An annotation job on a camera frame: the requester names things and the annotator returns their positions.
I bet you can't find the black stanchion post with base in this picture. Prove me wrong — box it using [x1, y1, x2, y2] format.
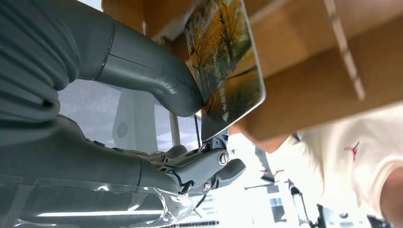
[193, 114, 202, 149]

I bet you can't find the wooden divided box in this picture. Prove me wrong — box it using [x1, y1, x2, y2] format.
[100, 0, 403, 142]

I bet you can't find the person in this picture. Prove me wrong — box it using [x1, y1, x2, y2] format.
[230, 104, 403, 228]

